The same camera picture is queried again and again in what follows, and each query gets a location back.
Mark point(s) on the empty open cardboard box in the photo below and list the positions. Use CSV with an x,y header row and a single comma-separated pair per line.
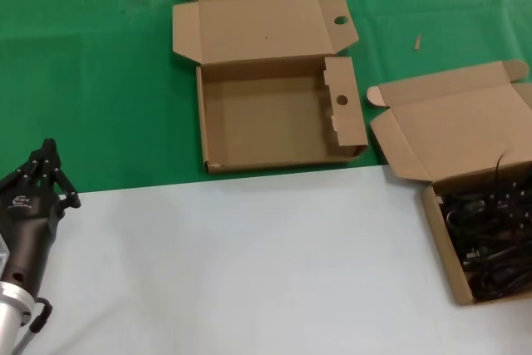
x,y
266,122

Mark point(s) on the green tablecloth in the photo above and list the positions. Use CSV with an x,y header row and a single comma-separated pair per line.
x,y
83,80

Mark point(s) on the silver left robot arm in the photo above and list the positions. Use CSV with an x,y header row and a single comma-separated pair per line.
x,y
10,313

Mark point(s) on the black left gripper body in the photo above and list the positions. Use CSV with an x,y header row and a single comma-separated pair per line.
x,y
25,222

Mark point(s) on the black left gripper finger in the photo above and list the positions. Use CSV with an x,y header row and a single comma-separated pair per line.
x,y
31,168
58,176

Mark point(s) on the short flat wooden stick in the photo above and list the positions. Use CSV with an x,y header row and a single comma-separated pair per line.
x,y
417,42

